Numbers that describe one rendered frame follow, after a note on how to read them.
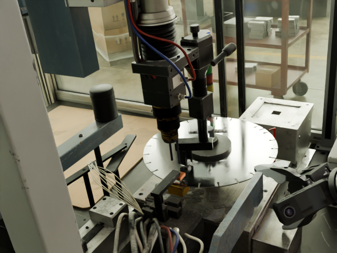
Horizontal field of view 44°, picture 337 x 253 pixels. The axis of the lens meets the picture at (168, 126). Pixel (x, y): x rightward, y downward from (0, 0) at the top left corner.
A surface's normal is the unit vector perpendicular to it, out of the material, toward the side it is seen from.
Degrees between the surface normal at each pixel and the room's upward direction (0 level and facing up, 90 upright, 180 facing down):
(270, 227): 0
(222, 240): 90
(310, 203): 60
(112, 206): 0
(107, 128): 90
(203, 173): 0
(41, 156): 90
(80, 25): 90
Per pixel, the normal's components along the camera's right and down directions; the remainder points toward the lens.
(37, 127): 0.85, 0.15
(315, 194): 0.02, -0.05
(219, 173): -0.11, -0.88
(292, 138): -0.51, 0.44
